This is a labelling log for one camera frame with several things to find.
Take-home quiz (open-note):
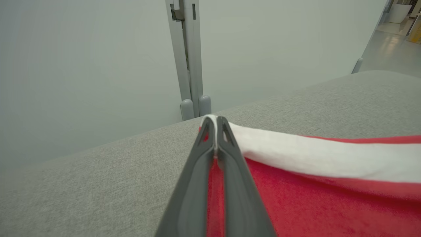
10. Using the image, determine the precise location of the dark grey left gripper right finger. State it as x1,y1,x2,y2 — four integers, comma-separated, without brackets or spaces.
215,116,277,237

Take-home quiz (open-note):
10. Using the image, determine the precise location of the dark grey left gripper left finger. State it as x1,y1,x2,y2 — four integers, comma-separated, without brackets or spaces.
154,116,217,237

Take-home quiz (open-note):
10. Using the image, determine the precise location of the red white-striped shirt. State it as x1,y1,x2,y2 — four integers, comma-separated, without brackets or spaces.
197,114,421,237

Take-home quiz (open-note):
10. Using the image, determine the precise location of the small grey partition foot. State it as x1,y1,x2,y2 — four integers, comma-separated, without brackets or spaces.
351,57,364,75

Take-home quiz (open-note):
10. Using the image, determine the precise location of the yellow background object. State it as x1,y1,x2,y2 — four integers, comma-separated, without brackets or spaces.
407,14,421,44

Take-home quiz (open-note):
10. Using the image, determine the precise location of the white background furniture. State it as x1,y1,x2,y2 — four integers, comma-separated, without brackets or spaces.
386,3,412,24

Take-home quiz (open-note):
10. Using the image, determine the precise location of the grey partition post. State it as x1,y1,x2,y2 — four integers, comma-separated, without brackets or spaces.
183,0,212,118
165,0,195,122

